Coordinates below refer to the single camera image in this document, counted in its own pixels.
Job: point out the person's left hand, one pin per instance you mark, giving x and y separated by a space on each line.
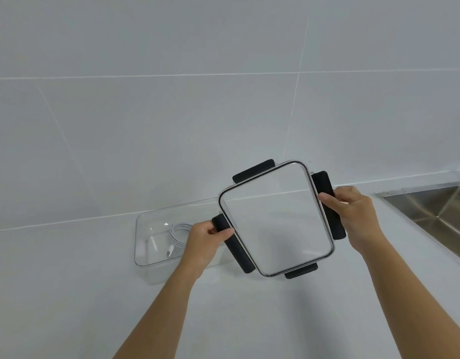
200 244

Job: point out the person's right forearm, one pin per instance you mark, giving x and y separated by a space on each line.
409 299

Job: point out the person's right thumb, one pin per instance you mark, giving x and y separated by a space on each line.
330 203

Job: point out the clear lid with black clips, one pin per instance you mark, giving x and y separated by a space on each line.
276 216

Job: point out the stainless steel sink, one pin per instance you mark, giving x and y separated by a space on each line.
430 214

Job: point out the person's right hand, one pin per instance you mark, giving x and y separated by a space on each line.
355 216

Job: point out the clear plastic container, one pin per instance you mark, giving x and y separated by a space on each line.
155 242

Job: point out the person's left thumb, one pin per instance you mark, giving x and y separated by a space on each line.
224 234

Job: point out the person's left forearm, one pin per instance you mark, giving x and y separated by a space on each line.
160 314

